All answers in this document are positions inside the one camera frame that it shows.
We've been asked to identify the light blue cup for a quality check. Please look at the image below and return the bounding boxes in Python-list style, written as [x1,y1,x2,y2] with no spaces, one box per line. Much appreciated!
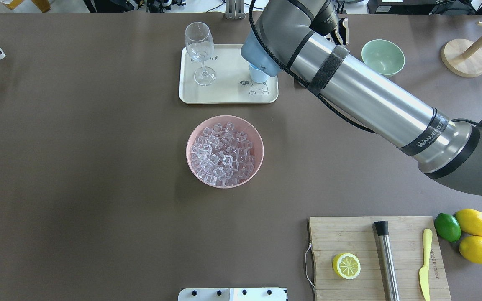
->
[249,63,269,84]

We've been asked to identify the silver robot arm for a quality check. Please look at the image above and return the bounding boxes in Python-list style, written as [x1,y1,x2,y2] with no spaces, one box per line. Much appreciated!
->
[241,0,482,196]

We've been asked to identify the green bowl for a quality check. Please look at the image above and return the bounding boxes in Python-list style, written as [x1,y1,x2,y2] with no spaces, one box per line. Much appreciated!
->
[361,39,406,78]

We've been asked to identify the aluminium frame post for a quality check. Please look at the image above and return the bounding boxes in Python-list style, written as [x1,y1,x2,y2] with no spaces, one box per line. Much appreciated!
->
[224,0,245,20]

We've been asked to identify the green lime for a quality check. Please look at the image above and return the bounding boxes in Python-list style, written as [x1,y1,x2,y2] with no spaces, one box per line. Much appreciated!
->
[434,213,461,242]

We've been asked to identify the yellow lemon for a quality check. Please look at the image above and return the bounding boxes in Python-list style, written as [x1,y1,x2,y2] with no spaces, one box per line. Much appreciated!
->
[454,208,482,237]
[459,235,482,264]

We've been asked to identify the wooden mug tree stand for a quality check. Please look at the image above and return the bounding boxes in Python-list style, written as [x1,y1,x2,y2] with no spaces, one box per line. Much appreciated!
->
[440,21,482,78]

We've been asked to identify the half lemon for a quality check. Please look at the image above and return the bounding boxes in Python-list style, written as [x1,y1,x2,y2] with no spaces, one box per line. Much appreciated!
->
[332,252,361,280]

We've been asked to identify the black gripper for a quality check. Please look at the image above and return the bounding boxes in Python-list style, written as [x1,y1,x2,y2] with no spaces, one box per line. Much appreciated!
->
[327,17,349,46]

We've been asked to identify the clear wine glass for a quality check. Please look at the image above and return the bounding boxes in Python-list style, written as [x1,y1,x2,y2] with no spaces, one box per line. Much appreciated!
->
[185,22,216,86]

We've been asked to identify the yellow plastic knife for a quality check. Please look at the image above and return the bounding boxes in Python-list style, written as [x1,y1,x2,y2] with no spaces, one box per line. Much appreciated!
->
[418,228,433,301]

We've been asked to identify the bamboo cutting board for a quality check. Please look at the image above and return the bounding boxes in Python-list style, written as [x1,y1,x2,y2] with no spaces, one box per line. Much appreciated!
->
[308,217,436,301]

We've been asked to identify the grey folded cloth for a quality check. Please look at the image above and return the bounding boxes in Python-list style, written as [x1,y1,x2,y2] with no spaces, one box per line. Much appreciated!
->
[293,78,309,89]

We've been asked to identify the steel muddler black tip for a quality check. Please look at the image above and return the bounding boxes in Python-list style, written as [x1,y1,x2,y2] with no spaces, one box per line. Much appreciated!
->
[374,221,400,301]

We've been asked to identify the beige serving tray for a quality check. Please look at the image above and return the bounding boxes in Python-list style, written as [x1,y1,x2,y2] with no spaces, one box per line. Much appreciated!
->
[179,44,279,105]

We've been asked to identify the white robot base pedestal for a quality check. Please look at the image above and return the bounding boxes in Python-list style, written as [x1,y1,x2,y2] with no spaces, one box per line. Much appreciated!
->
[177,286,289,301]

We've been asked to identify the clear ice cubes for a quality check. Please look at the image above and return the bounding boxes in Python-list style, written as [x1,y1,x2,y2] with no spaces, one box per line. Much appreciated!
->
[189,122,256,188]

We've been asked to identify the pink bowl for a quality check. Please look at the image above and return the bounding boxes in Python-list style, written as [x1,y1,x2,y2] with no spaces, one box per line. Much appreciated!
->
[186,115,264,189]

